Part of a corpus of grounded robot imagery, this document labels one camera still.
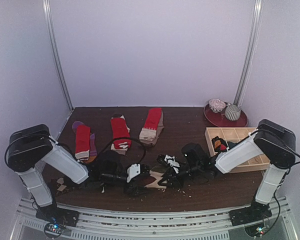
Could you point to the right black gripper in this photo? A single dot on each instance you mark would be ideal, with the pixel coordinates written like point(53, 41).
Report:
point(175, 176)

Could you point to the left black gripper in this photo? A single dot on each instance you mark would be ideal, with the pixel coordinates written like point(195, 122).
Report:
point(138, 190)

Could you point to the beige striped maroon sock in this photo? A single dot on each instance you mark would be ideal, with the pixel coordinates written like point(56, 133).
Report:
point(155, 175)

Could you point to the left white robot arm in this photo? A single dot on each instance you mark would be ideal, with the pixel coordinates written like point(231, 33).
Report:
point(29, 146)

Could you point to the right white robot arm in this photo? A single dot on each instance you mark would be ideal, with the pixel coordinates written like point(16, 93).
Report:
point(269, 147)

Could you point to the red beige sock centre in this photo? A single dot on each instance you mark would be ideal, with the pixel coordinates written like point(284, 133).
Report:
point(152, 127)

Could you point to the black argyle rolled sock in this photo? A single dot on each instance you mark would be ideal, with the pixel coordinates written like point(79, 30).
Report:
point(219, 144)

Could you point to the red purple sock far left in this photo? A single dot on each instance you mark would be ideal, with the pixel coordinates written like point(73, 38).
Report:
point(85, 147)

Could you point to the teal rolled sock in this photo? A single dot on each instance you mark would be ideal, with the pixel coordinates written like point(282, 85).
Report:
point(231, 144)

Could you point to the wooden compartment box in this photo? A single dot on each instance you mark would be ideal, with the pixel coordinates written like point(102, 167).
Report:
point(236, 134)

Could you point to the red round plate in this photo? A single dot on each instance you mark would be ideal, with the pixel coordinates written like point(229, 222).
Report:
point(218, 119)

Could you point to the white patterned bowl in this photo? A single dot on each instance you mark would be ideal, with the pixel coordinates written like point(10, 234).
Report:
point(216, 105)

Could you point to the grey striped cup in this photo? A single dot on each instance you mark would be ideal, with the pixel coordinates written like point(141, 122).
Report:
point(232, 112)

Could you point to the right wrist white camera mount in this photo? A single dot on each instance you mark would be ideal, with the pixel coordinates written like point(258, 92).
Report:
point(171, 161)

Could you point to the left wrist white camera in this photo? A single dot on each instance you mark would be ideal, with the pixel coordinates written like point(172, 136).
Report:
point(133, 171)

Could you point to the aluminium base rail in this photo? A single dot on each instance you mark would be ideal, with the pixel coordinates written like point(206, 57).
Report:
point(98, 224)

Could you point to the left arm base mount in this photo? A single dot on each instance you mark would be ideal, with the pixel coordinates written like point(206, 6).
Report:
point(57, 220)

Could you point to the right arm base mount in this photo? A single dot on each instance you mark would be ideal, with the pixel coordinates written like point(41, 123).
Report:
point(255, 218)

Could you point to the right aluminium corner post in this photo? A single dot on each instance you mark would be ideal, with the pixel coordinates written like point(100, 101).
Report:
point(250, 51)

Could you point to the aluminium corner post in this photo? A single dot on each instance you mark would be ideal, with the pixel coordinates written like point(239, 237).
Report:
point(250, 51)
point(55, 52)

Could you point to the left aluminium corner post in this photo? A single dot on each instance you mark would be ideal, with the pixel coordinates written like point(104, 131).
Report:
point(55, 52)

